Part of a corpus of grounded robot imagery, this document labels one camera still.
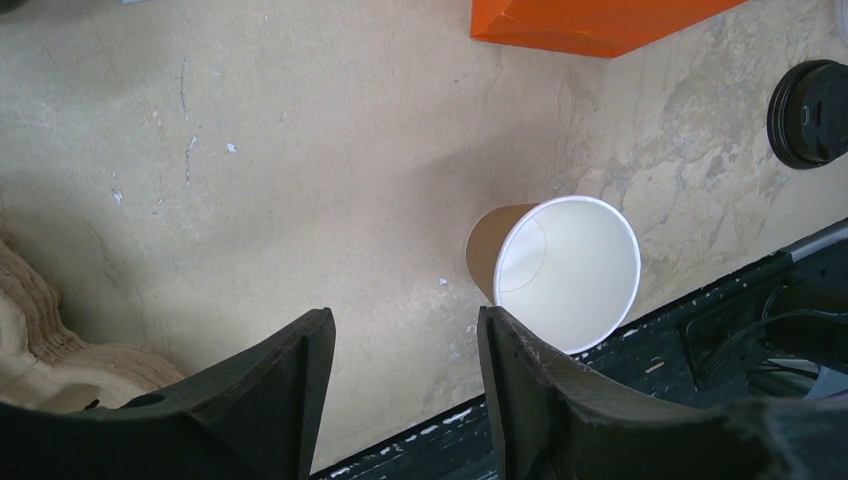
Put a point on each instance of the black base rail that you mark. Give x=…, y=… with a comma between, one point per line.
x=774, y=329

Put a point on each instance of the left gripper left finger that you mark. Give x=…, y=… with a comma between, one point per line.
x=255, y=415

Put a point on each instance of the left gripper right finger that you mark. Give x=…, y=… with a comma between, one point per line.
x=552, y=417

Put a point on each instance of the brown paper cup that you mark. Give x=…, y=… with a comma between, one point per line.
x=568, y=269

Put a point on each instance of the pulp cup carrier tray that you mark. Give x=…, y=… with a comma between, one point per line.
x=47, y=367

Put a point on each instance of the orange paper bag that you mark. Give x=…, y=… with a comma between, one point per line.
x=597, y=28

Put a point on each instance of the black cup lid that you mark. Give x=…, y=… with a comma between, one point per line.
x=807, y=115

